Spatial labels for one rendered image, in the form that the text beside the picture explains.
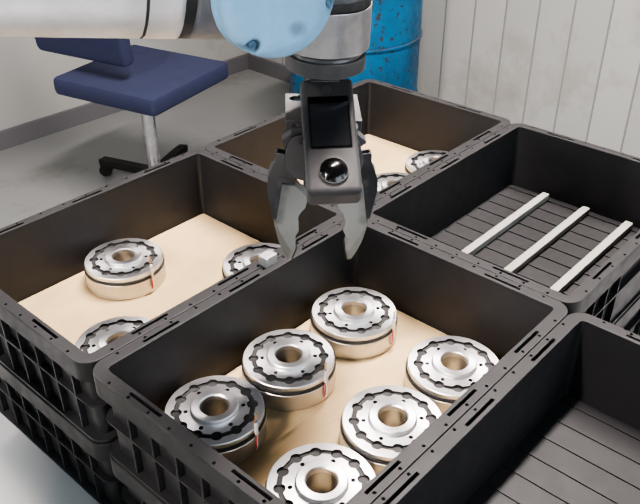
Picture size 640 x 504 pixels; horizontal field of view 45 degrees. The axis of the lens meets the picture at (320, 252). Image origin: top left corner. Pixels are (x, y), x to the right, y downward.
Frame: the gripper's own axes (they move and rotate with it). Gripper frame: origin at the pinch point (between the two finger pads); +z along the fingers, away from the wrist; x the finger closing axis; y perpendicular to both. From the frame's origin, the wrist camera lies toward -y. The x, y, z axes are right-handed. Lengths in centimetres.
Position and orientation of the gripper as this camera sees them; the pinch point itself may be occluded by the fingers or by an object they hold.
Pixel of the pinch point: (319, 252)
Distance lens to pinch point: 77.9
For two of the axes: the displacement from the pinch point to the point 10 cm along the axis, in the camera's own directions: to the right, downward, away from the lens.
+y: -0.4, -5.7, 8.2
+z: -0.3, 8.2, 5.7
